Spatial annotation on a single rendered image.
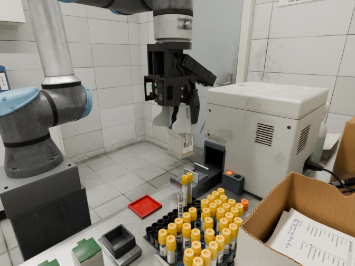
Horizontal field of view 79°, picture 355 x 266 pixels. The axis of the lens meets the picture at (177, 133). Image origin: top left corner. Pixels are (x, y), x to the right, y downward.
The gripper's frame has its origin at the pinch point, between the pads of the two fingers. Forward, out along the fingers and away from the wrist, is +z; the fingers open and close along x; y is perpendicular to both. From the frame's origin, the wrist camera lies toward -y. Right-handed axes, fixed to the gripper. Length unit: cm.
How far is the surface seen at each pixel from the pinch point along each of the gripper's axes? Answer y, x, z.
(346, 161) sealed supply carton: -60, 23, 19
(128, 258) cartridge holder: 18.0, 4.3, 20.8
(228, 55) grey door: -140, -92, -17
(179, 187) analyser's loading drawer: -3.2, -4.3, 17.9
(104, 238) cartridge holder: 20.3, -1.5, 18.5
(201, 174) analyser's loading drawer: -13.3, -5.0, 18.0
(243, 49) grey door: -141, -77, -22
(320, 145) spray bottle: -58, 14, 14
